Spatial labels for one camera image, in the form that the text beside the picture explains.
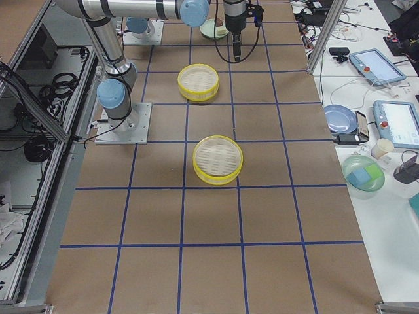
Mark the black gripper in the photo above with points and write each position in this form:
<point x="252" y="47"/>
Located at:
<point x="234" y="22"/>

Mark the cream white bun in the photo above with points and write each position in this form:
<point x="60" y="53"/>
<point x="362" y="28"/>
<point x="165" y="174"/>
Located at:
<point x="221" y="31"/>

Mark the yellow rimmed steamer basket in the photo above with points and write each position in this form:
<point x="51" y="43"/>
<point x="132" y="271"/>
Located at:
<point x="217" y="160"/>
<point x="198" y="82"/>

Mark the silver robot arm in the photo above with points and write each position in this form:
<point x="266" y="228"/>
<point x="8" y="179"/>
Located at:
<point x="234" y="13"/>
<point x="114" y="94"/>

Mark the brown chocolate bun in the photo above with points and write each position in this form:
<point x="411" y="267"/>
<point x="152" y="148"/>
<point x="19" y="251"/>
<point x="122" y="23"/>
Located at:
<point x="218" y="23"/>

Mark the light green plate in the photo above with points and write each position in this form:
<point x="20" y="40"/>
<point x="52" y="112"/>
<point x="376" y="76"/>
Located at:
<point x="207" y="29"/>

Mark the black webcam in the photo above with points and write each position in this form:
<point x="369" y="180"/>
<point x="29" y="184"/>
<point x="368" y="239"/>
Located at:
<point x="339" y="54"/>

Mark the blue plate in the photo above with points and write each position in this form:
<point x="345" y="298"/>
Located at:
<point x="340" y="119"/>

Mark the black power adapter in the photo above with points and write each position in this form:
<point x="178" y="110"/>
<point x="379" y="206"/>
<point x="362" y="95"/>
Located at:
<point x="349" y="139"/>

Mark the teach pendant far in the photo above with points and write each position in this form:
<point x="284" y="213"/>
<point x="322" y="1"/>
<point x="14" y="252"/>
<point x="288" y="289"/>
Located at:
<point x="375" y="67"/>

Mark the teach pendant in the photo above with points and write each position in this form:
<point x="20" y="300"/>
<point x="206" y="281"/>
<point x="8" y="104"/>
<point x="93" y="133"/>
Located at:
<point x="397" y="121"/>
<point x="375" y="67"/>

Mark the white paper cup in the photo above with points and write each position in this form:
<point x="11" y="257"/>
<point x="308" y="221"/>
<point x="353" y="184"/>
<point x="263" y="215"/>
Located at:
<point x="381" y="148"/>

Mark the blue foam cube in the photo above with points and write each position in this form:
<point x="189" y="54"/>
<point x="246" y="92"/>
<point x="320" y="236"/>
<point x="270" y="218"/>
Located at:
<point x="358" y="178"/>

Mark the teach pendant near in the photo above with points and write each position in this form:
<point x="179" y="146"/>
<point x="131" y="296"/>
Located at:
<point x="397" y="121"/>

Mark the clear green bowl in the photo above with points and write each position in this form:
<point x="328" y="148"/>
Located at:
<point x="354" y="162"/>

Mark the green foam cube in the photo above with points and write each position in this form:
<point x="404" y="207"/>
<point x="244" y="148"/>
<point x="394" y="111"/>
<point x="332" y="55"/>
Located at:
<point x="374" y="171"/>

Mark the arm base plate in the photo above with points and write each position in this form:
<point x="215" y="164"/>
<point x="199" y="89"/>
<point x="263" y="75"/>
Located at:
<point x="133" y="130"/>
<point x="151" y="37"/>

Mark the aluminium frame post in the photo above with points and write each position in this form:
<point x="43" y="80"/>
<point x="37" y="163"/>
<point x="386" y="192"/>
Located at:
<point x="328" y="26"/>

